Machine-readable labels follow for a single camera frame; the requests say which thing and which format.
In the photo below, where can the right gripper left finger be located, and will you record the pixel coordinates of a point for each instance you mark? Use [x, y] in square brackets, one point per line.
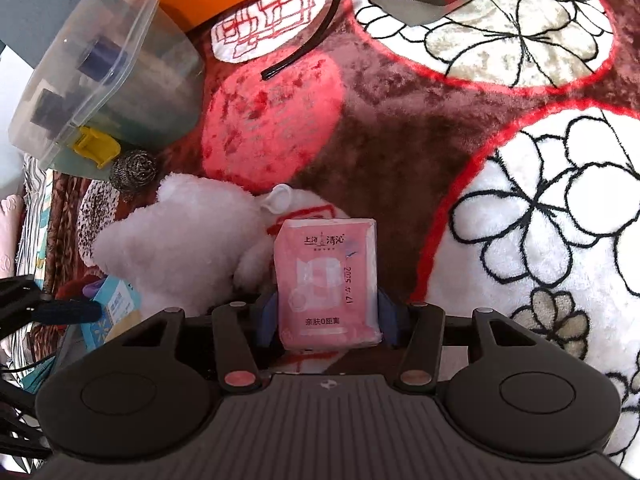
[268, 326]

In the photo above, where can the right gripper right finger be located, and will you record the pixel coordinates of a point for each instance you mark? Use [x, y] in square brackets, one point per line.
[387, 318]

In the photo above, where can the pink tissue packet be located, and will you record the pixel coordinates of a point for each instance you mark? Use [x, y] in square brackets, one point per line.
[327, 284]

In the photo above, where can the blue tissue packet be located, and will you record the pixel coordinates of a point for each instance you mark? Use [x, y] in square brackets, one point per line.
[120, 305]

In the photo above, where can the white plush toy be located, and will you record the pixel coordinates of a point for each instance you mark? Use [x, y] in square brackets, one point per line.
[201, 242]

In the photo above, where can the steel wool scrubber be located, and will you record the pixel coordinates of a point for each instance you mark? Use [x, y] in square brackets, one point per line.
[133, 170]

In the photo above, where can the red floral plush blanket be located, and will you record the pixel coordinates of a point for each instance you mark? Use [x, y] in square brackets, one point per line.
[497, 150]

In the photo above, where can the brown patterned fabric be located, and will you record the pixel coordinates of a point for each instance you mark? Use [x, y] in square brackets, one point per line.
[62, 216]

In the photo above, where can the clear plastic storage container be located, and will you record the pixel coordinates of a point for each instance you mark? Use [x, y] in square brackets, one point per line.
[119, 74]

